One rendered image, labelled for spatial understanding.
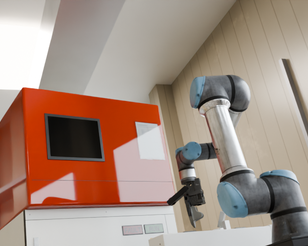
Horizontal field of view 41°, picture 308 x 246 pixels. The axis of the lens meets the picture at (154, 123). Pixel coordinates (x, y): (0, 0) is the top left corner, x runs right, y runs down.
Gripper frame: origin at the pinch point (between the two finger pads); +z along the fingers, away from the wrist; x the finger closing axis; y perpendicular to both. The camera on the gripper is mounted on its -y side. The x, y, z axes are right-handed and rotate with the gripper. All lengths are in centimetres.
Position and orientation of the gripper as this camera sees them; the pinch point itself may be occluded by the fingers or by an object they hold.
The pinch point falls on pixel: (192, 225)
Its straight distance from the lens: 189.2
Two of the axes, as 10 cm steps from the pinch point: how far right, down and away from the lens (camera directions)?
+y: 9.4, -2.5, -2.1
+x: 2.9, 3.2, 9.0
